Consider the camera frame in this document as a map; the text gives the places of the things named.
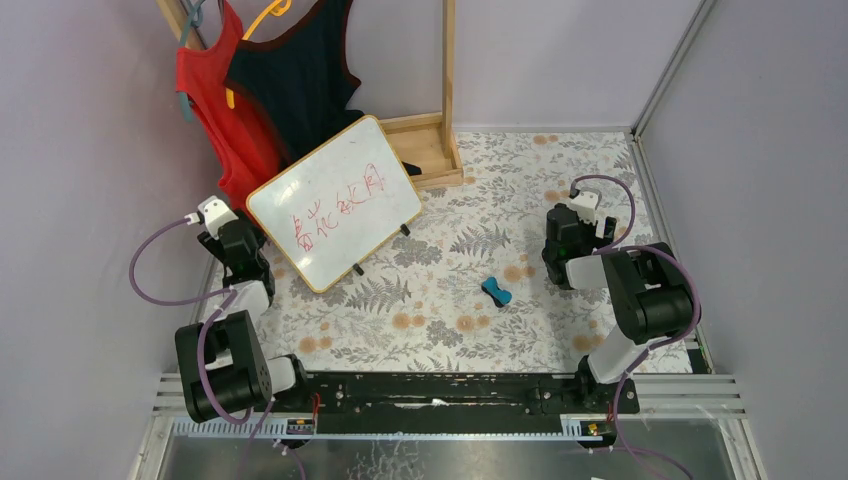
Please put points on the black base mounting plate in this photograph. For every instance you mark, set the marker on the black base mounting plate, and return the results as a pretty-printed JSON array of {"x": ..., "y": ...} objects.
[{"x": 453, "y": 403}]

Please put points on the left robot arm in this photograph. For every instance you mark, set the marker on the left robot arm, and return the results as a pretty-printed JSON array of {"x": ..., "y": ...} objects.
[{"x": 223, "y": 369}]

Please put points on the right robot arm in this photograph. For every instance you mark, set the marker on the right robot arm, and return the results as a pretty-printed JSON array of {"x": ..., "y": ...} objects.
[{"x": 650, "y": 297}]

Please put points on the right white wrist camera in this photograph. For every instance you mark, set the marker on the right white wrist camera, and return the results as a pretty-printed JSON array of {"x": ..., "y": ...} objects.
[{"x": 585, "y": 203}]

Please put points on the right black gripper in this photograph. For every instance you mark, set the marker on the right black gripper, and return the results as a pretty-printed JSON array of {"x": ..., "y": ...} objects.
[{"x": 569, "y": 230}]

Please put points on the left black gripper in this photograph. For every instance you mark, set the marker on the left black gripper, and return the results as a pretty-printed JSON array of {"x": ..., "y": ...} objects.
[{"x": 234, "y": 240}]

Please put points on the whiteboard wire stand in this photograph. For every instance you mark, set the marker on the whiteboard wire stand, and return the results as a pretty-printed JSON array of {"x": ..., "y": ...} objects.
[{"x": 403, "y": 229}]

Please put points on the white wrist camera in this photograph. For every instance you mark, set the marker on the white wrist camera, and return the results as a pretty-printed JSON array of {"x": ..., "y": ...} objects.
[
  {"x": 215, "y": 214},
  {"x": 585, "y": 203}
]

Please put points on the blue whiteboard eraser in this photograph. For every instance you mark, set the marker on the blue whiteboard eraser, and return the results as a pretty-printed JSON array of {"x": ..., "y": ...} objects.
[{"x": 499, "y": 296}]

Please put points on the navy tank top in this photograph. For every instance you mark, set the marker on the navy tank top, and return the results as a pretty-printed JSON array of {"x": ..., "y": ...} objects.
[{"x": 299, "y": 83}]

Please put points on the yellow framed whiteboard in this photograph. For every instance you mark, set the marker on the yellow framed whiteboard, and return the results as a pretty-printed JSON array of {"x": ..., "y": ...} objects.
[{"x": 338, "y": 204}]

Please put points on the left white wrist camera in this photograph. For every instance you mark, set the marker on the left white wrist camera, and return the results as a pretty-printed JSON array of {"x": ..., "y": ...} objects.
[{"x": 215, "y": 214}]

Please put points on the wooden clothes rack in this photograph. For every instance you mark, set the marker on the wooden clothes rack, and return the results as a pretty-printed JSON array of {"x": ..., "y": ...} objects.
[{"x": 426, "y": 140}]

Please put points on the floral table mat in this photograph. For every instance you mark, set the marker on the floral table mat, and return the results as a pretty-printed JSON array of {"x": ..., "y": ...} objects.
[{"x": 420, "y": 307}]

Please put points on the red tank top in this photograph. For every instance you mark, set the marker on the red tank top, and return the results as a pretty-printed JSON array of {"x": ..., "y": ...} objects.
[{"x": 247, "y": 147}]

